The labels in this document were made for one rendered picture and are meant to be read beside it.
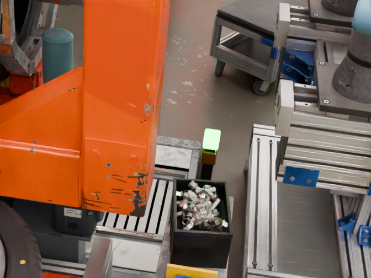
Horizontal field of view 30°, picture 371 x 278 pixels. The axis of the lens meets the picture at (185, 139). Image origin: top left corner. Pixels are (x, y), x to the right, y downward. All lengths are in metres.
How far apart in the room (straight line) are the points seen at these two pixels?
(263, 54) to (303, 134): 1.66
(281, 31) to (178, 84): 1.17
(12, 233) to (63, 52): 0.57
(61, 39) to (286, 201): 0.91
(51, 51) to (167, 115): 1.13
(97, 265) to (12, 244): 0.23
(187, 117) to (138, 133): 1.49
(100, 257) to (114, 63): 0.55
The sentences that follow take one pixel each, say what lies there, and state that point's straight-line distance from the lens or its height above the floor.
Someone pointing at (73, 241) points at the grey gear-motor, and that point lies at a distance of 2.08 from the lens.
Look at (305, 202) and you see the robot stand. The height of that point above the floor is 0.21.
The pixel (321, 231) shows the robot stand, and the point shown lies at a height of 0.21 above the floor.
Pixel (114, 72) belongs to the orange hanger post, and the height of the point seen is 0.92.
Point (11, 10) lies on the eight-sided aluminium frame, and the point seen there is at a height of 0.86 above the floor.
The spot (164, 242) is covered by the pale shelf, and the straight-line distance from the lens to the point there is 1.75.
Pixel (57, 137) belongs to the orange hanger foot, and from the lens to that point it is 1.63.
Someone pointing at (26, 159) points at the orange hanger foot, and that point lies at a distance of 1.67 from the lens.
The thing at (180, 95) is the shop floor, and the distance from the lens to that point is 3.17.
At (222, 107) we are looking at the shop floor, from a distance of 3.13.
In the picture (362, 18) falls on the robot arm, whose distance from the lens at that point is 1.38.
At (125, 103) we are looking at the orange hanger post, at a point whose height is 0.84.
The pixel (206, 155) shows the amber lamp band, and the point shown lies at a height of 0.60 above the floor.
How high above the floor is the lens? 1.66
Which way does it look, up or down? 35 degrees down
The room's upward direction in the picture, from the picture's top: 7 degrees clockwise
